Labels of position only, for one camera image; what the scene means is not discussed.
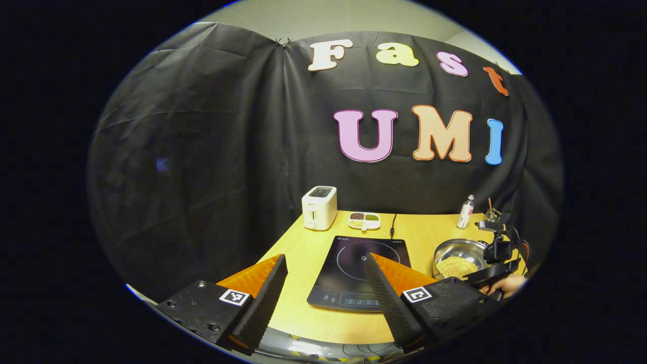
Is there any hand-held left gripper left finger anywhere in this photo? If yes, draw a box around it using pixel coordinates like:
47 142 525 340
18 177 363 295
156 254 289 356

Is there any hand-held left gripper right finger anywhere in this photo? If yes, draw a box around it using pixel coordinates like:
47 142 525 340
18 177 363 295
364 252 500 354

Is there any steel pot with black handle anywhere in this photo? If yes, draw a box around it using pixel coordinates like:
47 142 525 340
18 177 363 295
433 239 491 281

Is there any black induction cooktop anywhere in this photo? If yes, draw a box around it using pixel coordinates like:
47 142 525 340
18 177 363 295
307 236 412 313

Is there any glass cup with wooden stick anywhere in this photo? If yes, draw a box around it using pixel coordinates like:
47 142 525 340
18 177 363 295
483 198 504 223

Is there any clear bottle with label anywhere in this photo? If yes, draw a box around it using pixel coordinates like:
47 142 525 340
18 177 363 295
456 195 476 229

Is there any white divided dish of beans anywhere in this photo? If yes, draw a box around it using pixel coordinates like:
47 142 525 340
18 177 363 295
347 211 381 232

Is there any white toaster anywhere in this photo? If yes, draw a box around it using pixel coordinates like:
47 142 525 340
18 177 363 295
302 186 338 231

